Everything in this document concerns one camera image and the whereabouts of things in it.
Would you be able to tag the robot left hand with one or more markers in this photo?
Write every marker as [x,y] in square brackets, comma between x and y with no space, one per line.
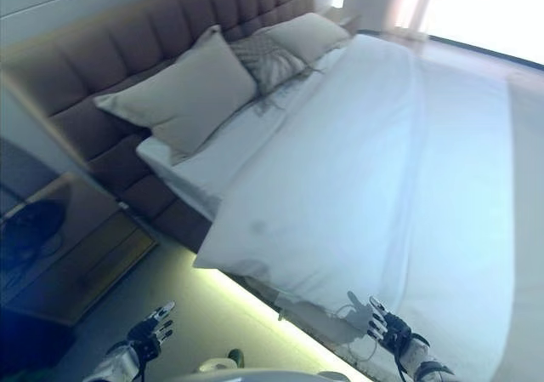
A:
[146,335]

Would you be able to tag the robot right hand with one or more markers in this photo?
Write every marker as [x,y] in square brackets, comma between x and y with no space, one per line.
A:
[393,331]

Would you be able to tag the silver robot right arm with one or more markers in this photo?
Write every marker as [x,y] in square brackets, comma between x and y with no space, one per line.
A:
[429,363]

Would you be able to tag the beige bed runner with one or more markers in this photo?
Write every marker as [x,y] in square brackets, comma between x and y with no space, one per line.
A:
[529,229]

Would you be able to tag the silver robot left leg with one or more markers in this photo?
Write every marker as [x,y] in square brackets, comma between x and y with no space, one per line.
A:
[236,356]

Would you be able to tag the wooden nightstand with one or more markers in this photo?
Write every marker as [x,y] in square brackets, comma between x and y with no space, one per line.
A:
[85,250]
[344,18]

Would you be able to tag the black round device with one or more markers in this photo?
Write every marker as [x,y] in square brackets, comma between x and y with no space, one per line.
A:
[38,229]

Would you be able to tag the beige pillow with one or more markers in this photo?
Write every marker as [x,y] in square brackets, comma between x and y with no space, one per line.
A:
[187,97]
[306,35]

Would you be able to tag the tufted fabric headboard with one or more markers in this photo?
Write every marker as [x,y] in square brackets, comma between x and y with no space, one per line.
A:
[127,58]

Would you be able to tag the grey fringed decorative cushion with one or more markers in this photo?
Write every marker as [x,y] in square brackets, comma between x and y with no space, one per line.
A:
[272,63]

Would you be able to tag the brown upholstered bed frame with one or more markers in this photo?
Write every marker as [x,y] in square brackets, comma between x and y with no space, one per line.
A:
[149,195]

